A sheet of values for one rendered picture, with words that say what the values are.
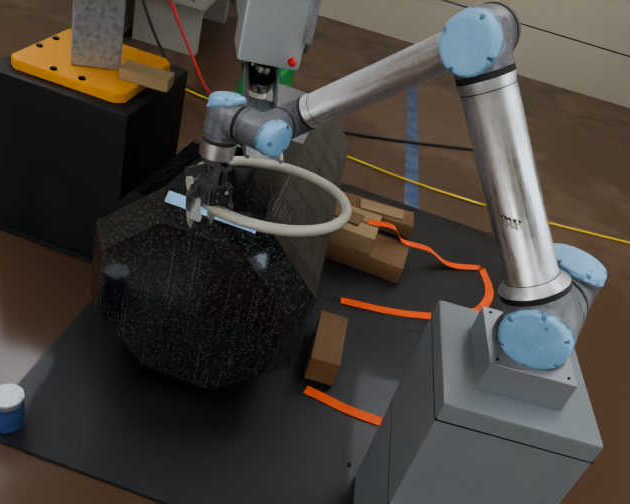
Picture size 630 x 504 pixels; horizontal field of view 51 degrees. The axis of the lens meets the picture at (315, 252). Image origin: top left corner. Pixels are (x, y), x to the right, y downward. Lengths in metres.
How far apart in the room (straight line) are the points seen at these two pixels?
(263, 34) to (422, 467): 1.45
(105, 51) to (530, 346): 2.07
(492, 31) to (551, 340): 0.61
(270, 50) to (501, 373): 1.32
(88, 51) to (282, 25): 0.91
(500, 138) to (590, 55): 6.27
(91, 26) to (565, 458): 2.24
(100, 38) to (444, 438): 2.01
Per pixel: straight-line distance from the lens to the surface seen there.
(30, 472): 2.33
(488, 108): 1.30
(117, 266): 2.27
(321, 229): 1.76
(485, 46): 1.27
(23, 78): 2.84
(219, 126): 1.65
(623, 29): 7.56
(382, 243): 3.41
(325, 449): 2.49
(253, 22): 2.30
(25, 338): 2.71
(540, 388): 1.70
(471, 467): 1.77
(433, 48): 1.48
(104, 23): 2.83
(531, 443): 1.71
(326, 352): 2.64
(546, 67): 7.50
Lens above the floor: 1.92
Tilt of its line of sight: 34 degrees down
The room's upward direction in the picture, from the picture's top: 17 degrees clockwise
